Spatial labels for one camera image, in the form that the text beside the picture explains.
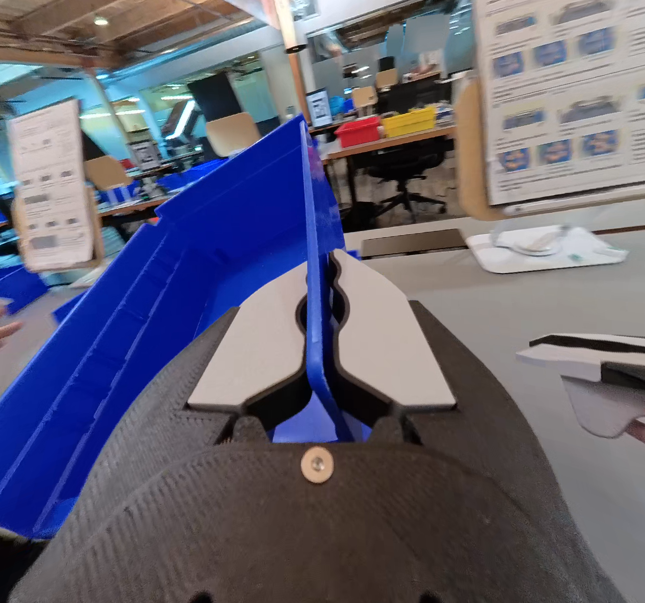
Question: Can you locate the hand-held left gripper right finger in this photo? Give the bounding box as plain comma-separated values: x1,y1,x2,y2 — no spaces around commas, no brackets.
329,249,458,432

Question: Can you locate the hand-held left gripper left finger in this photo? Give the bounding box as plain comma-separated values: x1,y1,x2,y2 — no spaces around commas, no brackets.
186,275,310,431

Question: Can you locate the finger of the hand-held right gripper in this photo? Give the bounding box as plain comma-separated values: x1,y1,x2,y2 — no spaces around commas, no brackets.
516,346,645,383
529,333,645,354

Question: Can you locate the blue plastic bin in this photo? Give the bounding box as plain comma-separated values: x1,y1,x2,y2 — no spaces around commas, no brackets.
0,113,372,539
0,265,89,325

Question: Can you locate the grey desk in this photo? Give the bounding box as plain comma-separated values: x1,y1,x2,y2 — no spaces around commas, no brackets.
343,212,645,589

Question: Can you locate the wooden-top desk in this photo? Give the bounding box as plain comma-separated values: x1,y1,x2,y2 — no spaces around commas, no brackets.
307,123,458,213

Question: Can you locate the black office chair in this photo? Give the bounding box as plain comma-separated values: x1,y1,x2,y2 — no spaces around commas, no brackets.
364,138,450,224

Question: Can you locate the red plastic bin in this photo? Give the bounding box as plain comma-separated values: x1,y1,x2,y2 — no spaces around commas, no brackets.
334,116,382,149

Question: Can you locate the yellow plastic bin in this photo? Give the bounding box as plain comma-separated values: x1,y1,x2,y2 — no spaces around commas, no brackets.
381,106,437,138

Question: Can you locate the framed tag sign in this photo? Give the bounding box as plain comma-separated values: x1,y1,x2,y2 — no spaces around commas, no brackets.
305,87,334,128

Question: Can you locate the laminated instruction board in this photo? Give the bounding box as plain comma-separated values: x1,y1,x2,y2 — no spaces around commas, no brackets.
455,0,645,222

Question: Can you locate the white standing poster board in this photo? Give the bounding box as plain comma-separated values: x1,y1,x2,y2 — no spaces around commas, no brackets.
7,98,105,273

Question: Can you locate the wooden support post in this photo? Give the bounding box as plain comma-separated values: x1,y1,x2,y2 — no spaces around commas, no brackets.
271,0,314,116

